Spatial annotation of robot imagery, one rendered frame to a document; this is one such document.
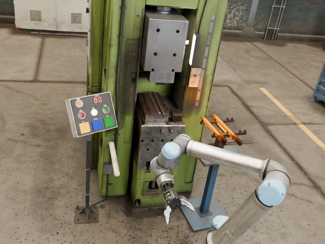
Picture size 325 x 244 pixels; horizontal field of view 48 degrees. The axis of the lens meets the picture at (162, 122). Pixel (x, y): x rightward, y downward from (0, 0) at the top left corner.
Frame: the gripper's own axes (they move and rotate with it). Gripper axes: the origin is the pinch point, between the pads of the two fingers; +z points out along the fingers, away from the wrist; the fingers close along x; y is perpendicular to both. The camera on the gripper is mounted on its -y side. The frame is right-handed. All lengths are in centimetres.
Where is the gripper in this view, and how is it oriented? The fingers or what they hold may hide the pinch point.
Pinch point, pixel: (181, 218)
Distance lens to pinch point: 193.0
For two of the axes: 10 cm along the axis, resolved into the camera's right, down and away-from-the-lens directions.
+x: 8.7, -4.8, -0.7
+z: 3.3, 7.0, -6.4
